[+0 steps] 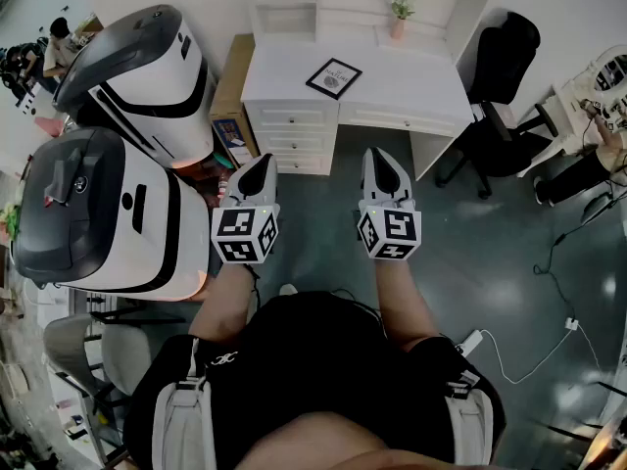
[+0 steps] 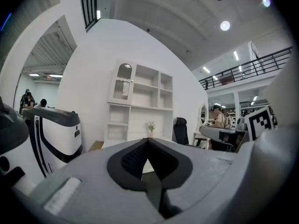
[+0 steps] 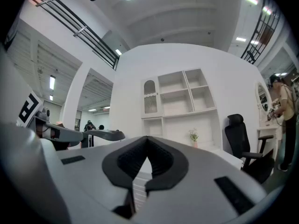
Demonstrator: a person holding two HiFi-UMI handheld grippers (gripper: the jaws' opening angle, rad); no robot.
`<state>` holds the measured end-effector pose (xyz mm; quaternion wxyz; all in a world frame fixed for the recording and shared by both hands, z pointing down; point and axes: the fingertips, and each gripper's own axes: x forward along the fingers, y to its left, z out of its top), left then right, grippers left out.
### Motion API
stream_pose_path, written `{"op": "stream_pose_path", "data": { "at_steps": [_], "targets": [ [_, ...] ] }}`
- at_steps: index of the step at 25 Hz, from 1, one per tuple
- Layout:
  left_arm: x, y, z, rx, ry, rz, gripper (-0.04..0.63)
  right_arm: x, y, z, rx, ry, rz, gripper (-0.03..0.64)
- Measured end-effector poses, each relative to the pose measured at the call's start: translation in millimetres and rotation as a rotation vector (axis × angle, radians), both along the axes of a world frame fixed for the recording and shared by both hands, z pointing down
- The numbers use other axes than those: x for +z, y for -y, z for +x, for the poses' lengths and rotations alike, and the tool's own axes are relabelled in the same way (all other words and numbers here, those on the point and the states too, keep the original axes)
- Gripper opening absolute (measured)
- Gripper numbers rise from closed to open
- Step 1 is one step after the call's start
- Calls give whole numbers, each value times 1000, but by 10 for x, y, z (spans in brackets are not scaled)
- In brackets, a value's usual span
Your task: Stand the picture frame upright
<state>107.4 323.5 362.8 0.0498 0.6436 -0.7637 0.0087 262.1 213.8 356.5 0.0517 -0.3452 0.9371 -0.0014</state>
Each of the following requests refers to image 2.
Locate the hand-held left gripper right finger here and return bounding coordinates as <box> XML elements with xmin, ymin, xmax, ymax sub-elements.
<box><xmin>148</xmin><ymin>138</ymin><xmax>238</xmax><ymax>217</ymax></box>

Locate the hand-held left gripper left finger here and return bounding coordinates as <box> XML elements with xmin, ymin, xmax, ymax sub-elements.
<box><xmin>11</xmin><ymin>138</ymin><xmax>169</xmax><ymax>224</ymax></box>

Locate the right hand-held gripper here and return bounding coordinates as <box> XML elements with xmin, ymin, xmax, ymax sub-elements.
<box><xmin>199</xmin><ymin>105</ymin><xmax>276</xmax><ymax>152</ymax></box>

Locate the brown wooden board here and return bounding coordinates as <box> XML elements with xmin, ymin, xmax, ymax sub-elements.
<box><xmin>87</xmin><ymin>140</ymin><xmax>105</xmax><ymax>153</ymax></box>

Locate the black office chair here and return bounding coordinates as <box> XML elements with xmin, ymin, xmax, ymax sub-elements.
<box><xmin>172</xmin><ymin>117</ymin><xmax>207</xmax><ymax>149</ymax></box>

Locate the white and black robot machine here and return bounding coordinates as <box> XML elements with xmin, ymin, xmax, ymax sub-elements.
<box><xmin>0</xmin><ymin>96</ymin><xmax>30</xmax><ymax>189</ymax></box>
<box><xmin>22</xmin><ymin>106</ymin><xmax>83</xmax><ymax>179</ymax></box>

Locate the pink vase with white flowers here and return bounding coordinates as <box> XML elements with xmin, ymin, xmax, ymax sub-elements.
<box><xmin>147</xmin><ymin>121</ymin><xmax>157</xmax><ymax>139</ymax></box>

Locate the black balcony railing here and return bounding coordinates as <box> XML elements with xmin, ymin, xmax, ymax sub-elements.
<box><xmin>198</xmin><ymin>46</ymin><xmax>293</xmax><ymax>91</ymax></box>

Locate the white shelf cabinet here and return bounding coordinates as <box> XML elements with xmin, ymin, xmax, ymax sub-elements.
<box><xmin>106</xmin><ymin>59</ymin><xmax>175</xmax><ymax>147</ymax></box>

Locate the black stair railing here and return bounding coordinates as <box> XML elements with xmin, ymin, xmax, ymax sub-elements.
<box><xmin>80</xmin><ymin>0</ymin><xmax>99</xmax><ymax>30</ymax></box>

